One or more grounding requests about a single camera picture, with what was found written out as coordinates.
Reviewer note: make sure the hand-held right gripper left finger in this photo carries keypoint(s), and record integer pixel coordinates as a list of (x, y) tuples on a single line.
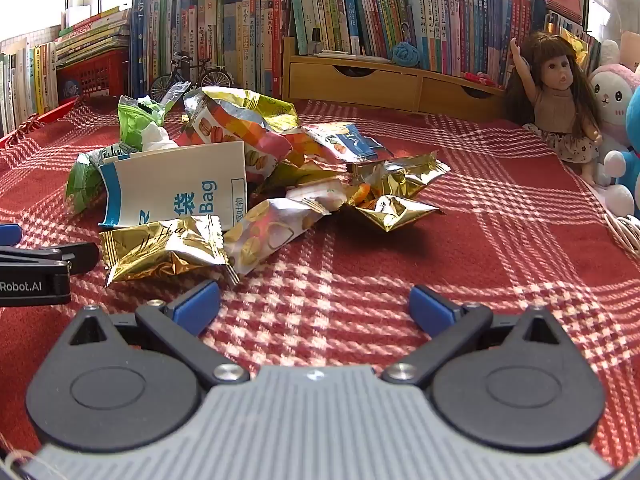
[(197, 305)]

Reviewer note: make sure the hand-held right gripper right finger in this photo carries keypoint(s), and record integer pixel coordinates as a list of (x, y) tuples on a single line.
[(432, 307)]

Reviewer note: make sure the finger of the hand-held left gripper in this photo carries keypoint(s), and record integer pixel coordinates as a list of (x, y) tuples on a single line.
[(80, 257), (9, 235)]

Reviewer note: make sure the gold foil wrapper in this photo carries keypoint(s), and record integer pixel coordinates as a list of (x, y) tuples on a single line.
[(400, 175), (395, 212), (160, 250)]

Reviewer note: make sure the green wrapper white label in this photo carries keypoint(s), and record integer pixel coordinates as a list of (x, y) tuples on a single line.
[(82, 185)]

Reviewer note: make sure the green silver wrapper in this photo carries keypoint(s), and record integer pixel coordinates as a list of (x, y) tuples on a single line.
[(132, 125)]

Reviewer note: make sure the pink white wrapper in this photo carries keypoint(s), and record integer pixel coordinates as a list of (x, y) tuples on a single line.
[(315, 192)]

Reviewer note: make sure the row of white spine books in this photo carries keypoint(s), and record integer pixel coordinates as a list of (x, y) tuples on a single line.
[(25, 85)]

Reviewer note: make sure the row of tall thin books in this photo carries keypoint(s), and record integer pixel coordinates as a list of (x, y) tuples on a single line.
[(225, 35)]

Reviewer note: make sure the row of blue spine books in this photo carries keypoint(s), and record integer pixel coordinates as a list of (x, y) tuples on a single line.
[(465, 25)]

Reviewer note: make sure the row of teal spine books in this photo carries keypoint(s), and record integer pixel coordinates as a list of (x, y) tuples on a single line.
[(340, 5)]

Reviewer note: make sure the red plaid blanket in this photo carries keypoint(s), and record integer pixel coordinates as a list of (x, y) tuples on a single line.
[(450, 240)]

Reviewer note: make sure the silver potato chip bag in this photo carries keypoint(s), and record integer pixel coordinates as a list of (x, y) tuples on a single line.
[(265, 240)]

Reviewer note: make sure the white paper bag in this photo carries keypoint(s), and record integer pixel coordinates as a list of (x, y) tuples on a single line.
[(165, 185)]

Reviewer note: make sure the white tissue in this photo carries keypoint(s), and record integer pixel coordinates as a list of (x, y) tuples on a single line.
[(160, 137)]

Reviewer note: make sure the orange macaron snack bag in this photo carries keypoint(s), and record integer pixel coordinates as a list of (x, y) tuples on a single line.
[(225, 135)]

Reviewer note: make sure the red plastic crate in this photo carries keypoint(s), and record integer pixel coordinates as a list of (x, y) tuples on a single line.
[(100, 77)]

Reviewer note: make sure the blue white snack wrapper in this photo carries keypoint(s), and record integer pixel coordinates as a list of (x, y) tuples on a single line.
[(350, 142)]

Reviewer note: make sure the yellow-green foil bag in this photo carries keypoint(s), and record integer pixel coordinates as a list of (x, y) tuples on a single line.
[(250, 105)]

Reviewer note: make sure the narrow wooden drawer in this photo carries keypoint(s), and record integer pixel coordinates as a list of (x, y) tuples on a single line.
[(440, 92)]

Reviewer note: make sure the stack of flat workbooks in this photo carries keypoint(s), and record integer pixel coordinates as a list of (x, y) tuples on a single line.
[(90, 35)]

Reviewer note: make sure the black model bicycle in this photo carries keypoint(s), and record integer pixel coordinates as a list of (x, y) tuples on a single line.
[(215, 78)]

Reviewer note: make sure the small red trinket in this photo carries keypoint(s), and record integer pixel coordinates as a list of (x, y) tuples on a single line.
[(480, 78)]

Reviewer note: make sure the blue white cat plush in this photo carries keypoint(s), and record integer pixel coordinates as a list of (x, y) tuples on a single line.
[(631, 160)]

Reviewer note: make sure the long-haired doll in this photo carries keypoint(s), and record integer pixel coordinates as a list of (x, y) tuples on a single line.
[(560, 95)]

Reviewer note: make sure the wide wooden drawer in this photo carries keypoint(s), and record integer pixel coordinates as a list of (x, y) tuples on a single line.
[(320, 85)]

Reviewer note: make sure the wooden drawer organizer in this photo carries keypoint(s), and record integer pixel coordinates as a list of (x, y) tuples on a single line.
[(290, 70)]

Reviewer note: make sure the blue yarn ball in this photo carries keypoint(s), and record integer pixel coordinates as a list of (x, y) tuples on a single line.
[(406, 54)]

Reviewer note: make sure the pink rabbit plush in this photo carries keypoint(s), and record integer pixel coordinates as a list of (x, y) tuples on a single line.
[(612, 95)]

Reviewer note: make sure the small dark bottle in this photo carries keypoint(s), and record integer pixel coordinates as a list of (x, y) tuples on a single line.
[(316, 42)]

